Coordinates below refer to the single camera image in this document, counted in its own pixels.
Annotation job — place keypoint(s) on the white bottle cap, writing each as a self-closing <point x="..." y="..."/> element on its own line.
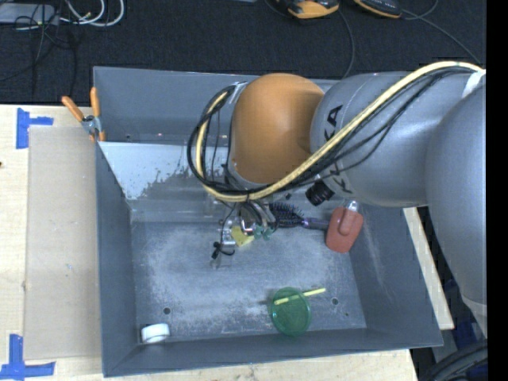
<point x="155" y="332"/>

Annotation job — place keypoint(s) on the yellow-green straw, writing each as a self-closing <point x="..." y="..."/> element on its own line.
<point x="313" y="293"/>

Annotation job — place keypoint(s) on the grey metal bin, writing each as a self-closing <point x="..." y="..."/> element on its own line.
<point x="190" y="284"/>

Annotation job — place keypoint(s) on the green clear round lid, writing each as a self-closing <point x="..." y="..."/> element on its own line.
<point x="291" y="316"/>

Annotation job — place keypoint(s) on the small yellow block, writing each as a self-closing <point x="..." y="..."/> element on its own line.
<point x="243" y="238"/>

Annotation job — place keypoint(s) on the black cylinder on white bracket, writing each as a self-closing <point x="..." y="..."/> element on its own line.
<point x="318" y="193"/>

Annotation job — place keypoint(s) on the purple hairbrush with black bristles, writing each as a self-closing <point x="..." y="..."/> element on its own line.
<point x="289" y="216"/>

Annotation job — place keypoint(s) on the pale wood flat board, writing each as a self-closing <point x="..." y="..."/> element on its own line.
<point x="59" y="244"/>

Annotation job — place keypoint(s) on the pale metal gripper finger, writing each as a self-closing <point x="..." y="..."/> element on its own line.
<point x="228" y="238"/>

